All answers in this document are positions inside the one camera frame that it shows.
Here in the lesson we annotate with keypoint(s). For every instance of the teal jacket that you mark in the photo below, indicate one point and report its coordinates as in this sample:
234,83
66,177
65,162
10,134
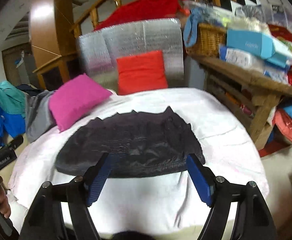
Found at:
9,97

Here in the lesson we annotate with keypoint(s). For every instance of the grey garment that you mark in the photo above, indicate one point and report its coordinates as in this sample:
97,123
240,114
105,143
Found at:
38,117

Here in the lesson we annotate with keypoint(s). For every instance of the blue jacket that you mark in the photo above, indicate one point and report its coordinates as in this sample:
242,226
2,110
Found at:
1,122

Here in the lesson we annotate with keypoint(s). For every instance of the wicker basket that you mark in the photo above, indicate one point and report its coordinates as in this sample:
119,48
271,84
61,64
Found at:
208,41

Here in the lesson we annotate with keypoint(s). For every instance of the white patterned package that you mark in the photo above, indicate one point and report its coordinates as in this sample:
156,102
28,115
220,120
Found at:
240,58

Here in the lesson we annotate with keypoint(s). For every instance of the red pillow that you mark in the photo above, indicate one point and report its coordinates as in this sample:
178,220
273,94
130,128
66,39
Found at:
141,72

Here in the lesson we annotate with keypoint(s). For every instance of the cream knitted cloth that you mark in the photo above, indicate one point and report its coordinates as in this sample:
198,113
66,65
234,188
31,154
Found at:
248,26

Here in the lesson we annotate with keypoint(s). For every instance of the brown wooden column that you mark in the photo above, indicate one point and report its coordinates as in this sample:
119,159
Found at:
48,25

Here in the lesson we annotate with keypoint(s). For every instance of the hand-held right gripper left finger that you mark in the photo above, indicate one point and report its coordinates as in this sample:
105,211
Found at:
98,182

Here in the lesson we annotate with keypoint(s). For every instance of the grey speckled bag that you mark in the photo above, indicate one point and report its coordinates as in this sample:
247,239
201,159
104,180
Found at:
248,12

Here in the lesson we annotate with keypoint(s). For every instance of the white fluffy blanket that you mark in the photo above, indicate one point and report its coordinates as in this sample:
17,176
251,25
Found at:
148,200

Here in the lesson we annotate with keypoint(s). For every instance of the black zip jacket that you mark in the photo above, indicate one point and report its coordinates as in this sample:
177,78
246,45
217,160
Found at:
136,140

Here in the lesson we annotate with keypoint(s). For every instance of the red cloth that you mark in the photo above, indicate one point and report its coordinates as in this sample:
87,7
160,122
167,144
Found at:
148,7

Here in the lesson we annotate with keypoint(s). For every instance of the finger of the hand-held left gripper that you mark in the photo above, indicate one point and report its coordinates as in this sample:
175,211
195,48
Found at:
13,143

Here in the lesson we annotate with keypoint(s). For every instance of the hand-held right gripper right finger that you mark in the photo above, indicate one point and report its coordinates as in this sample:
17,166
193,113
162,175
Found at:
198,180

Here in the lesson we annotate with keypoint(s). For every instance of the wooden table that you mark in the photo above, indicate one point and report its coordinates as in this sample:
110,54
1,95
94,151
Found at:
255,80

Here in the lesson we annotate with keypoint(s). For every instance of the silver foil mat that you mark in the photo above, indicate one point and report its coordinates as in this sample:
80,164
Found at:
136,37

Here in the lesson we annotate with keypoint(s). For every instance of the pink pillow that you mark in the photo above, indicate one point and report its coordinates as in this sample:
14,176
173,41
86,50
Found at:
76,100

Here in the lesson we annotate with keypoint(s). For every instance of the red gift bag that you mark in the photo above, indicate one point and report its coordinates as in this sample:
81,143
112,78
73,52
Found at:
285,37

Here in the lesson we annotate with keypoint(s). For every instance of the person's black pants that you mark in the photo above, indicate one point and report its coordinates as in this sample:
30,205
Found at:
133,236

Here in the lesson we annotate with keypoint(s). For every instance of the person's left hand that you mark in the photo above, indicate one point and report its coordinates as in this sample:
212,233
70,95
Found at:
2,200

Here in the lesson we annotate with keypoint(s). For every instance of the stack of coral cloths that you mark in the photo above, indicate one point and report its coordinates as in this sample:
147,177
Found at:
290,127

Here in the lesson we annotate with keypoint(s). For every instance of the brown cardboard box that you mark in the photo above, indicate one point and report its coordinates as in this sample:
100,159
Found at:
263,137

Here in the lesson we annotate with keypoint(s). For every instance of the light blue cardboard box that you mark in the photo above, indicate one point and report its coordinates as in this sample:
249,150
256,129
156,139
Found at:
248,43

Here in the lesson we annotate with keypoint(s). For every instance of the clear plastic storage bin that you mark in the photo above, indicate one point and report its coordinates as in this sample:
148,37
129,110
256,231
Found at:
278,10

